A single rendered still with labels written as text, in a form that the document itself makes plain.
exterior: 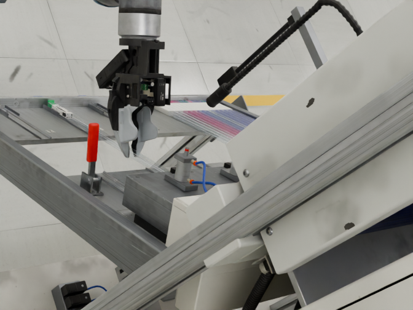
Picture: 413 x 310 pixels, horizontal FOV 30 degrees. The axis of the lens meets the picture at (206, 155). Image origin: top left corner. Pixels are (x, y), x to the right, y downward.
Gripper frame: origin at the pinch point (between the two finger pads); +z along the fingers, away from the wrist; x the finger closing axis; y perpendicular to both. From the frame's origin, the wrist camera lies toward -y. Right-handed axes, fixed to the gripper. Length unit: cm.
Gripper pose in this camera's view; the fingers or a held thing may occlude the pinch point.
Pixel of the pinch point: (129, 149)
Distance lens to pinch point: 141.3
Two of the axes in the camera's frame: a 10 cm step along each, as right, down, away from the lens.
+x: 7.5, -0.6, 6.6
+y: 6.6, 1.3, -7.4
